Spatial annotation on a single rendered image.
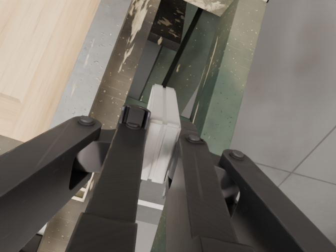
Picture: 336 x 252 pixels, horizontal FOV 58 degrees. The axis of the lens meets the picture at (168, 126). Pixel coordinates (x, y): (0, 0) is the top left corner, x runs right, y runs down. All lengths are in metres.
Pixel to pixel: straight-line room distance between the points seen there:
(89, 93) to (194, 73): 0.45
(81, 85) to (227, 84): 0.26
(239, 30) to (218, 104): 0.16
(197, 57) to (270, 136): 1.43
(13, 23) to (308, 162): 2.22
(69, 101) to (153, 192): 2.33
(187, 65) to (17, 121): 0.51
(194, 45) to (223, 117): 0.34
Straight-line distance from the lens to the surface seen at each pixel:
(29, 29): 0.59
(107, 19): 0.57
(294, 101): 2.04
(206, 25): 0.83
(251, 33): 0.63
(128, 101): 0.60
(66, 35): 0.58
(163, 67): 1.63
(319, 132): 2.28
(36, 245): 0.51
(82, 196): 0.54
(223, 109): 0.56
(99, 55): 0.54
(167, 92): 0.18
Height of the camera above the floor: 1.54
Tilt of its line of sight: 46 degrees down
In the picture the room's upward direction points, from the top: 171 degrees counter-clockwise
